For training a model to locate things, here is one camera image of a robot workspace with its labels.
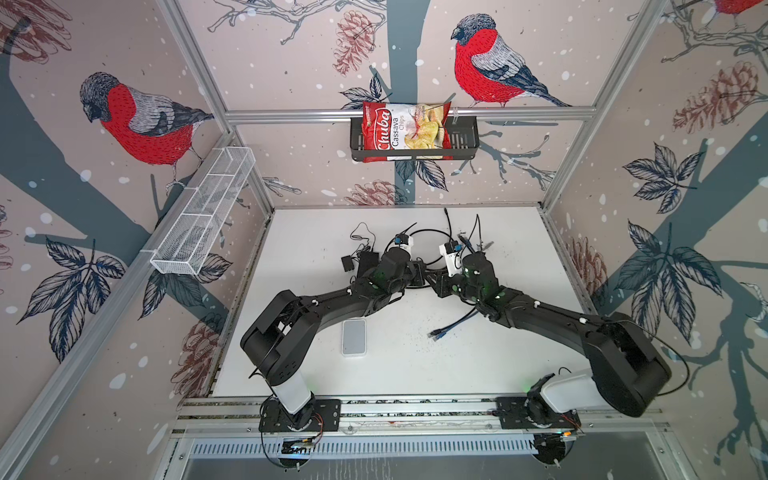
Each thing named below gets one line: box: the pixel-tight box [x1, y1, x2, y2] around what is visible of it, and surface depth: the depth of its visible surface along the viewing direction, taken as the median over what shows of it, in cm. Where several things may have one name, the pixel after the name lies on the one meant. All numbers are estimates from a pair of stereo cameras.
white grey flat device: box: [342, 319, 367, 357], surface depth 86 cm
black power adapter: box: [341, 255, 355, 272], surface depth 106 cm
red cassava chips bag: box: [362, 101, 454, 163], surface depth 90 cm
